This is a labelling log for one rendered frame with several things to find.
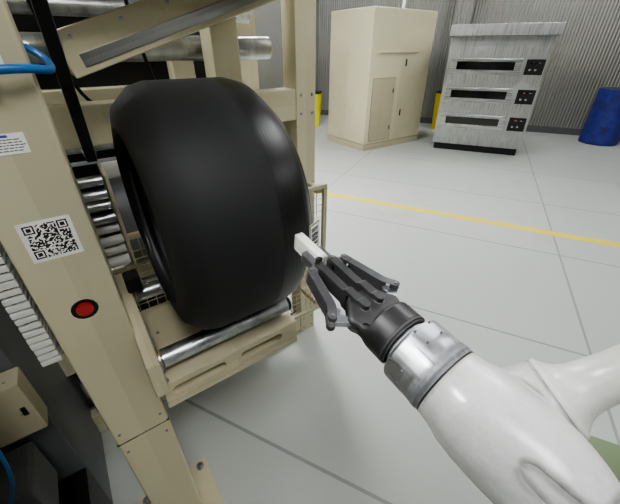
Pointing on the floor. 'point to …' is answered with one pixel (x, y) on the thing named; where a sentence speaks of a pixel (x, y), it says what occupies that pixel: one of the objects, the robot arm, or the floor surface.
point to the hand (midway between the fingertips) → (310, 252)
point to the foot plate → (208, 491)
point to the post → (70, 268)
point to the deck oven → (492, 84)
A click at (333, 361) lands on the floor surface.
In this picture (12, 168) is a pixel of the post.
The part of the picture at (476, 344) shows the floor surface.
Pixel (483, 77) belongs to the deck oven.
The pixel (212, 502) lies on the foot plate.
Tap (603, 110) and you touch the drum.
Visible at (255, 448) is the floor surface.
